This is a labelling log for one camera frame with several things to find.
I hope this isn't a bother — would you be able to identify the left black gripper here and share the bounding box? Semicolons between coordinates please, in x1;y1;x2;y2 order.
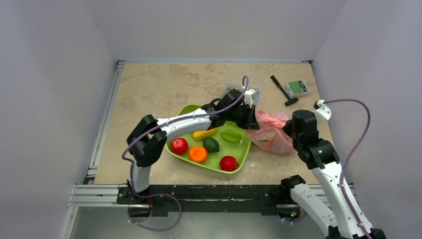
226;103;259;130

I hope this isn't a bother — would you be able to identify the pink plastic bag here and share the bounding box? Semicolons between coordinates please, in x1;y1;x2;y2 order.
246;111;294;154

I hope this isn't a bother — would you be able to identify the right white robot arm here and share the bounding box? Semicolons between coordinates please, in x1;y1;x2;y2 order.
279;110;386;239

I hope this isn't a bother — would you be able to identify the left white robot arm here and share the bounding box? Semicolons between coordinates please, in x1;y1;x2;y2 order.
122;89;259;204

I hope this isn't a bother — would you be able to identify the green fake starfruit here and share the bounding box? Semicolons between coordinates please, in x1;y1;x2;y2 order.
220;130;243;143

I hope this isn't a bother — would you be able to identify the red fake apple right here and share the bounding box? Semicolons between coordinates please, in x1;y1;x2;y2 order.
219;156;238;172

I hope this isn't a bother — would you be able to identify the red fake apple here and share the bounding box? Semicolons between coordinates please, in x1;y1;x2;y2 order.
170;138;189;155
219;156;238;172

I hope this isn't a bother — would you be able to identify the dark green fake avocado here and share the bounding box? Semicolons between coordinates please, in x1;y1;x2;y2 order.
202;137;220;153

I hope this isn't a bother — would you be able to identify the yellow fake fruit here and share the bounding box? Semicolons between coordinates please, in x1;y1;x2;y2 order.
192;128;217;141

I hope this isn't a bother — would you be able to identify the orange fake fruit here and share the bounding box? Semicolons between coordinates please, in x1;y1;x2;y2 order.
188;146;208;163

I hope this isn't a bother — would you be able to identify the red fake apple left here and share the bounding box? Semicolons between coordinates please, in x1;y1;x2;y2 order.
170;138;189;155

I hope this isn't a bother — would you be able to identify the green plastic tray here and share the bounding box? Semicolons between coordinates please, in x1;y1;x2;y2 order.
165;121;251;174

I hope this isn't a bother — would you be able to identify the small green labelled box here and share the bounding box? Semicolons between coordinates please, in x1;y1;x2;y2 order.
286;80;311;98

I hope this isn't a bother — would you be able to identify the clear plastic screw box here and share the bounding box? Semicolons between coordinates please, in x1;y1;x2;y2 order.
220;67;263;98

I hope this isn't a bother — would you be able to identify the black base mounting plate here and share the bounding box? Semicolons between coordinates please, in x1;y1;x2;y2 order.
116;184;303;220

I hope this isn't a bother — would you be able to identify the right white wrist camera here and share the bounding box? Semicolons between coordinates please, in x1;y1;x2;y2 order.
312;100;332;124

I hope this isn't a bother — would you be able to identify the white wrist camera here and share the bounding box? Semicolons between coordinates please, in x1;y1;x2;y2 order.
312;100;332;124
243;88;260;107

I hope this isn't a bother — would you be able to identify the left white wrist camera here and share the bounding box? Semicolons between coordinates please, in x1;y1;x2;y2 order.
243;88;260;107

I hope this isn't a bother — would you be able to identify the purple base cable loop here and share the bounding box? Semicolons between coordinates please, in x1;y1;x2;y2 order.
127;192;184;232

